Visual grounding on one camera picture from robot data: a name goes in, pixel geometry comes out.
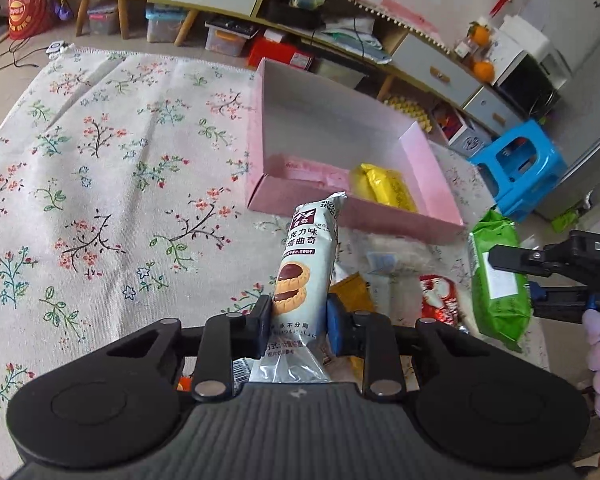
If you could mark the grey appliance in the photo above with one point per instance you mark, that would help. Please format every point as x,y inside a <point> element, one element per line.
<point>597,110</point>

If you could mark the pink lace cloth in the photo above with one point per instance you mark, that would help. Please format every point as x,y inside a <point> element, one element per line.
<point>390,7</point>

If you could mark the green snack packet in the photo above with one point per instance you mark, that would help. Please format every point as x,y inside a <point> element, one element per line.
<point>500,320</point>

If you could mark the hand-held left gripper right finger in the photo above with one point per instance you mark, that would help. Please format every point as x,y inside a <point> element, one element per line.
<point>336,326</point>

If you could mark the clear packet with blue label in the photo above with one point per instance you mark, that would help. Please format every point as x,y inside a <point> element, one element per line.
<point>395,260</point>

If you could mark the pink snack packet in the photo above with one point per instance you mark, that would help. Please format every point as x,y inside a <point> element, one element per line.
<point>320,172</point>

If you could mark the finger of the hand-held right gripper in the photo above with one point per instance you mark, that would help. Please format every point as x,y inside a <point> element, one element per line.
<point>555,307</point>
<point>515,259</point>

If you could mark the white and blue carton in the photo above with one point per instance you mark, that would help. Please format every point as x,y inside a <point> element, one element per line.
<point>472,135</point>

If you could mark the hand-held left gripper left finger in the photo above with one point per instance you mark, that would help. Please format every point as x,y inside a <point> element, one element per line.
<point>262,321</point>

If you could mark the floral cloth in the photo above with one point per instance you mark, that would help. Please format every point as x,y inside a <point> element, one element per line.
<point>105,185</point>

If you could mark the red flat box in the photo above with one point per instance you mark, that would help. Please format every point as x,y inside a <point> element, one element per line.
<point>280,54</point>

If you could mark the red and white snack packet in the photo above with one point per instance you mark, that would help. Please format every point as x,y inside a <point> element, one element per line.
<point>440,300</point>

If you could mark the grey-white cookie packet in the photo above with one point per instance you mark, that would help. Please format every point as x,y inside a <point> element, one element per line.
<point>302,260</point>

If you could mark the clear storage bin orange latch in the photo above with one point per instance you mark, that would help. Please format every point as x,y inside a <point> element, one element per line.
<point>230,37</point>

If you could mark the orange fruit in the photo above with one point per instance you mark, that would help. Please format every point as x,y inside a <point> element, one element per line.
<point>483,70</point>
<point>479,34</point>

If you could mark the yellow egg tray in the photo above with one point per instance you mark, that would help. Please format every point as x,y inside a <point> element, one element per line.
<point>409,112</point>

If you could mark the small green object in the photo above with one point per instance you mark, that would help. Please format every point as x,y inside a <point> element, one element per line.
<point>566,219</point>

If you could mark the gold snack packet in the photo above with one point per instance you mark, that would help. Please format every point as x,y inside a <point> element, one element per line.
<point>352,292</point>

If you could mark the clear storage bin blue lid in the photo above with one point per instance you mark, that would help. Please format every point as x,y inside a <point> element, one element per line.
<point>165,25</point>

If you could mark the black bag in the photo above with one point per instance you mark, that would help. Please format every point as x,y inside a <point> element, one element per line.
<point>295,10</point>

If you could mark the blue plastic stool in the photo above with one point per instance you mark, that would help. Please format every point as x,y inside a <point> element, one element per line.
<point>545,160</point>

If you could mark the yellow snack packet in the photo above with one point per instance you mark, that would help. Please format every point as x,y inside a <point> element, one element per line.
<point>380,185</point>

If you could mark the red printed bag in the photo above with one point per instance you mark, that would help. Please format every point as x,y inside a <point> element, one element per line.
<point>27,5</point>

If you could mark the pink cardboard box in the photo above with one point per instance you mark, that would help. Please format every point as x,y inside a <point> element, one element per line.
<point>330,125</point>

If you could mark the white microwave oven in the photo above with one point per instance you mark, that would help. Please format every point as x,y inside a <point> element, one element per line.
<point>530,70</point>

